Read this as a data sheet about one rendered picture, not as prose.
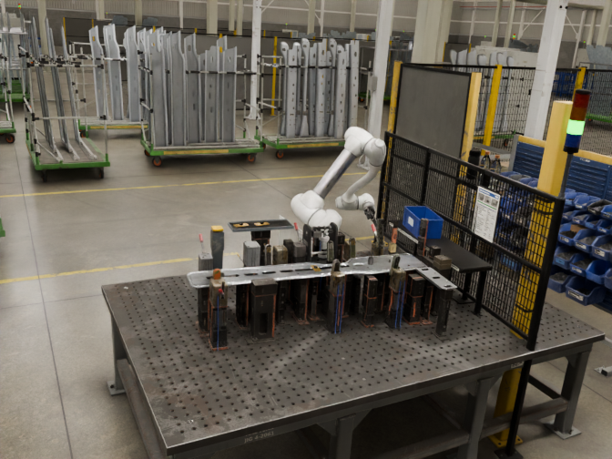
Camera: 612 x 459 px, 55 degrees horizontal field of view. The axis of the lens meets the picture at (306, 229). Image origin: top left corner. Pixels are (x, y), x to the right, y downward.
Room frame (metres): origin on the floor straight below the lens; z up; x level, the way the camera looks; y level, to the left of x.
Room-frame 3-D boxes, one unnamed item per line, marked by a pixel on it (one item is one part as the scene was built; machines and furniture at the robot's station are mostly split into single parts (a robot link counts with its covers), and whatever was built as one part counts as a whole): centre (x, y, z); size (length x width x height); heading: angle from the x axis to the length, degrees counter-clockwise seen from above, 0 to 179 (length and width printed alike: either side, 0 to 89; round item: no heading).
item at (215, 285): (2.69, 0.41, 0.88); 0.15 x 0.11 x 0.36; 21
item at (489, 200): (3.35, -1.05, 1.30); 0.23 x 0.02 x 0.31; 21
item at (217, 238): (3.22, 0.51, 0.92); 0.08 x 0.08 x 0.44; 21
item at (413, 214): (3.76, -0.77, 1.10); 0.30 x 0.17 x 0.13; 12
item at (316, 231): (3.30, -0.09, 0.94); 0.18 x 0.13 x 0.49; 111
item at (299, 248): (3.25, 0.03, 0.89); 0.13 x 0.11 x 0.38; 21
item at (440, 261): (3.22, -0.81, 0.88); 0.08 x 0.08 x 0.36; 21
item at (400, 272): (3.03, -0.52, 0.87); 0.12 x 0.09 x 0.35; 21
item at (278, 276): (3.06, -0.05, 1.00); 1.38 x 0.22 x 0.02; 111
